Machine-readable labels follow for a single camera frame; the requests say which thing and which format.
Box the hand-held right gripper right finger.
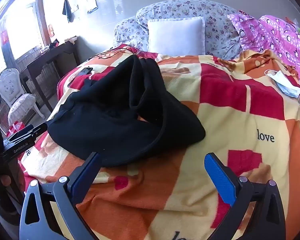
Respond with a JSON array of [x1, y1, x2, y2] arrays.
[[204, 152, 287, 240]]

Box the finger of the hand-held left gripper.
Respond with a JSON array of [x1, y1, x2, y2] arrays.
[[31, 121, 50, 137]]

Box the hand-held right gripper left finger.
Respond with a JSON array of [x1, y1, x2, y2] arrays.
[[19, 152, 102, 240]]

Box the black pants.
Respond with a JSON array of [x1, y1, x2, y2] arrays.
[[47, 54, 206, 167]]

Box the person's left hand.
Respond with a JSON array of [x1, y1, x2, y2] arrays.
[[0, 174, 13, 187]]

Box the red bag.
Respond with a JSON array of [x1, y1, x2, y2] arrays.
[[7, 121, 25, 137]]

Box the red orange printed blanket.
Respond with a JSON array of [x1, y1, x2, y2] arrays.
[[20, 44, 300, 240]]

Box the white ornate chair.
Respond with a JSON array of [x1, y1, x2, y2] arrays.
[[0, 68, 46, 128]]

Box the dark wooden desk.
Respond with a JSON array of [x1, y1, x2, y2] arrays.
[[20, 41, 80, 113]]

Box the black smartphone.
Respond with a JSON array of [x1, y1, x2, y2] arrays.
[[76, 67, 93, 77]]

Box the window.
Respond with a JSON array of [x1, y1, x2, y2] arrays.
[[0, 0, 50, 85]]

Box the blue face mask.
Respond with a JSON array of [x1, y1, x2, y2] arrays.
[[264, 69, 300, 98]]

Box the dark hanging cloth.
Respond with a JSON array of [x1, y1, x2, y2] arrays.
[[62, 0, 75, 23]]

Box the white pillow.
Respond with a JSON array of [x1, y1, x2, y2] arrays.
[[147, 17, 206, 55]]

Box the pink penguin print quilt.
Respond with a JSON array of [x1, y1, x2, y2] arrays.
[[226, 11, 300, 92]]

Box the floral patterned pillows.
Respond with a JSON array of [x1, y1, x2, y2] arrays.
[[114, 0, 243, 60]]

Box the thin black cable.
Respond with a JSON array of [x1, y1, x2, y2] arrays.
[[94, 44, 140, 60]]

